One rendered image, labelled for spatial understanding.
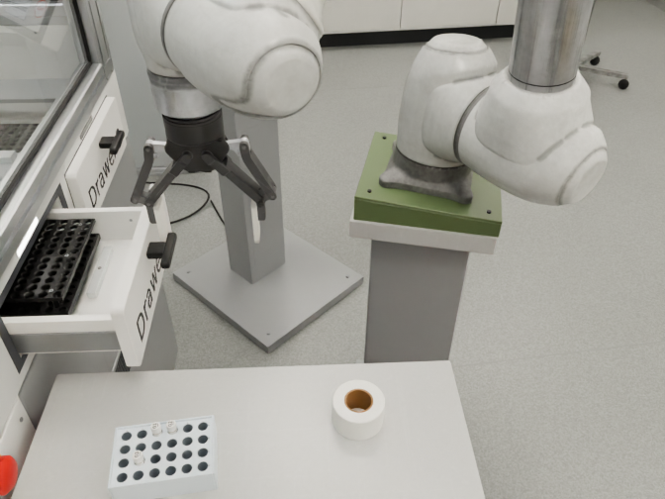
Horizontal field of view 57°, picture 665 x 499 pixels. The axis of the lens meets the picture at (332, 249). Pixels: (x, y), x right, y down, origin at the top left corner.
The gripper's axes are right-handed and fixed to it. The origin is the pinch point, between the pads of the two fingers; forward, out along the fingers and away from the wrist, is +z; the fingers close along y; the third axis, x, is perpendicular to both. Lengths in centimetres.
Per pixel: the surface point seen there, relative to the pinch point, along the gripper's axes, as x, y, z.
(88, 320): 15.5, 14.4, 1.7
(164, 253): 4.7, 6.0, -0.1
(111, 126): -36.3, 22.9, 1.5
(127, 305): 15.8, 8.8, -1.0
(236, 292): -79, 10, 87
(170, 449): 28.6, 3.5, 11.6
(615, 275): -86, -125, 91
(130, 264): 8.8, 9.7, -1.7
